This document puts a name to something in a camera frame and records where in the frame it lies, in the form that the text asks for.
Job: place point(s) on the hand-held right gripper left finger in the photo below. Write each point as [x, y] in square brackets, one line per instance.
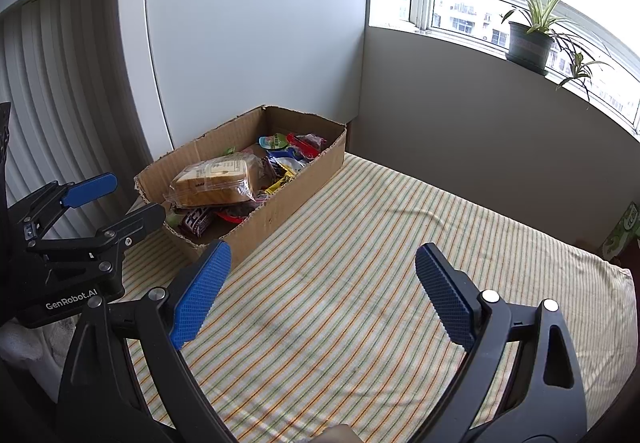
[200, 298]

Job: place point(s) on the potted spider plant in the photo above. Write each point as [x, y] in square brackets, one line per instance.
[530, 45]

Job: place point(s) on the sliced bread packet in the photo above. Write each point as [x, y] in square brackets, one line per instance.
[215, 180]

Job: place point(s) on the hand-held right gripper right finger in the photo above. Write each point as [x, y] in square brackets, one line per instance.
[447, 298]

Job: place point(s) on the white cabinet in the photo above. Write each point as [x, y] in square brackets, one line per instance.
[250, 33]

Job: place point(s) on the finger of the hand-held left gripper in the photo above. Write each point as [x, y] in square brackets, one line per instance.
[92, 188]
[135, 225]

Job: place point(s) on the person's left hand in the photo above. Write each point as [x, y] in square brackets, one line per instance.
[40, 348]

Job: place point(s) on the jelly cup with colourful lid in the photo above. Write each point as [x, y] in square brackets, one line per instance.
[273, 142]

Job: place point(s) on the green carton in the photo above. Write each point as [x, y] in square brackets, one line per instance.
[622, 228]

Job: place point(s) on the yellow candy packet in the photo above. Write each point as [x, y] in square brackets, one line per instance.
[280, 182]

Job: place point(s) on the chocolate bar with white lettering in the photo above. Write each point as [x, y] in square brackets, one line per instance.
[197, 219]

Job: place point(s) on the blue and white snack packet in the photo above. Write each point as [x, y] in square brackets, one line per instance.
[287, 158]

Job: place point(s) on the cardboard box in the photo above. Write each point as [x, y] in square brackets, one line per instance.
[280, 223]

